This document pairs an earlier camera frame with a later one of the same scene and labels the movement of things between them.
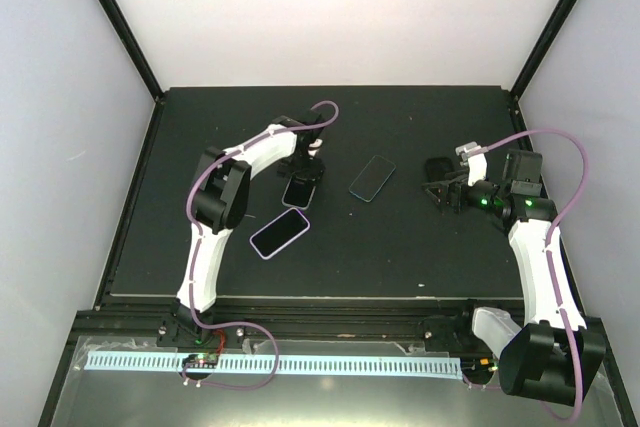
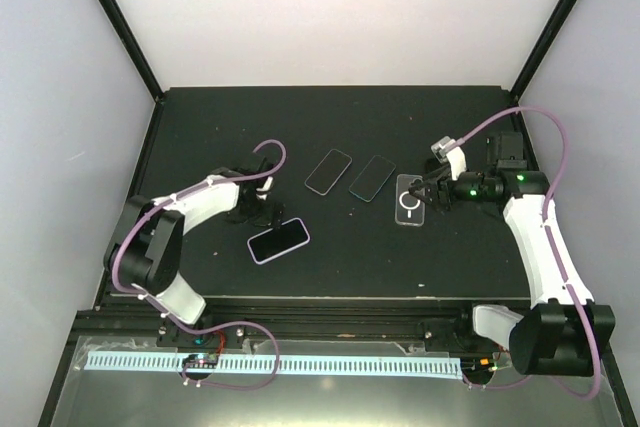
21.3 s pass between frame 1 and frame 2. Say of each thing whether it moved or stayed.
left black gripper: moved
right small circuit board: stayed
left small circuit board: stayed
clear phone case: moved
